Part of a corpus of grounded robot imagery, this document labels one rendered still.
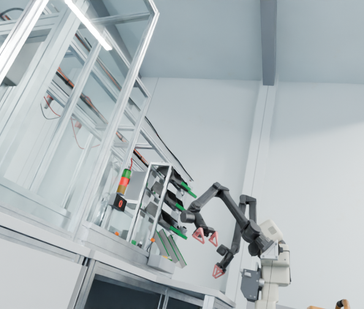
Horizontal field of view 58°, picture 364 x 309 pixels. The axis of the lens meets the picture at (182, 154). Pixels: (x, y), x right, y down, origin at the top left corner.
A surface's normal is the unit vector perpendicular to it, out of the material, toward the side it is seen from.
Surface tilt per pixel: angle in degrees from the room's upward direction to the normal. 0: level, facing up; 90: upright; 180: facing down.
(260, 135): 90
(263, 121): 90
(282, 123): 90
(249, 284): 90
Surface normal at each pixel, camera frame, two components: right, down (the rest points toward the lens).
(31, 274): 0.91, 0.05
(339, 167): -0.23, -0.46
